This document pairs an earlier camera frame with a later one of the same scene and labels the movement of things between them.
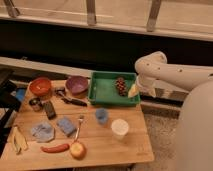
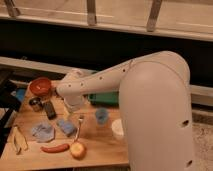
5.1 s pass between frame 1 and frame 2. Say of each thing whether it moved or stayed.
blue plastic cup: stayed
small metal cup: stayed
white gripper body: moved
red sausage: stayed
